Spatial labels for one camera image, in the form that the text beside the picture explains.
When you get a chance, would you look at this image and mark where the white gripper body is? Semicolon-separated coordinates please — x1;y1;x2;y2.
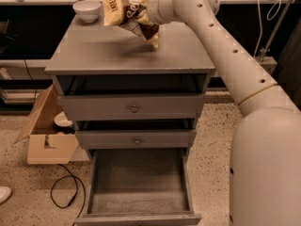
147;0;166;24

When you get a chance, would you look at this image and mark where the brown chip bag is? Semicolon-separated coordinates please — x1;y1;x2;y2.
102;0;159;49

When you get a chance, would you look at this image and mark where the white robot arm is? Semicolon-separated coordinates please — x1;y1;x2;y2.
146;0;301;226

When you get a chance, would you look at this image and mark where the grey wooden drawer cabinet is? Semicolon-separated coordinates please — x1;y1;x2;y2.
44;1;216;157

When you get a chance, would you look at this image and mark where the grey top drawer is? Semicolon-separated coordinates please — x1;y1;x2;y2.
58;94;203;121

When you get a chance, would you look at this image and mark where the grey middle drawer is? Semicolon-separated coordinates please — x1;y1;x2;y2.
75;130;196;150

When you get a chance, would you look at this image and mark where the grey open bottom drawer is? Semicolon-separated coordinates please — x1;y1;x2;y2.
75;148;201;226

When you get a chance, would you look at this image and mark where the white ceramic bowl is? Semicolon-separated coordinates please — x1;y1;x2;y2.
72;0;101;23

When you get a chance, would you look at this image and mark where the metal stand pole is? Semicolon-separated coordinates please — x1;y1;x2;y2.
253;0;296;62

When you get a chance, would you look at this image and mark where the white bowl in box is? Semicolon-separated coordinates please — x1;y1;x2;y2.
54;112;72;127

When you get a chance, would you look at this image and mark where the dark grey side cabinet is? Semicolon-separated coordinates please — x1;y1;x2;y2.
277;19;301;107

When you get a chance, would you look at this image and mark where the open cardboard box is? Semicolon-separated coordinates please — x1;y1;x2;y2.
16;86;85;165

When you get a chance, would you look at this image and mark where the white shoe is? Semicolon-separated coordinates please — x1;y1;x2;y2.
0;186;12;204

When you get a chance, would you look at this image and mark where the white hanging cable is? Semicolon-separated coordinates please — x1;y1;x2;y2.
252;0;282;58

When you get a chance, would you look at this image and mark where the grey wall rail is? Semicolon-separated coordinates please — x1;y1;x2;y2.
0;56;278;80

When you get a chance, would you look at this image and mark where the black floor cable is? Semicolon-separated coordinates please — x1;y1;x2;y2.
50;163;87;219

